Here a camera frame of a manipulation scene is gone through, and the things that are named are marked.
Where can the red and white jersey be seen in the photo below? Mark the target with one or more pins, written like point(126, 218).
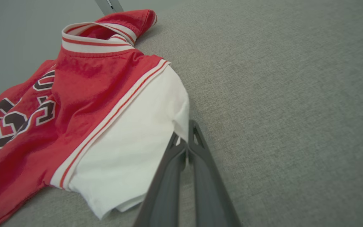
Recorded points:
point(90, 94)

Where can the grey fabric sofa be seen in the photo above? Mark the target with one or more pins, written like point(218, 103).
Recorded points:
point(279, 110)

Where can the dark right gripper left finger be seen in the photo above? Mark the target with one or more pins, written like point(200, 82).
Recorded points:
point(165, 195)

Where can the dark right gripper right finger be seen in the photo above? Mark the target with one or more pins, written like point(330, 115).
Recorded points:
point(210, 195)

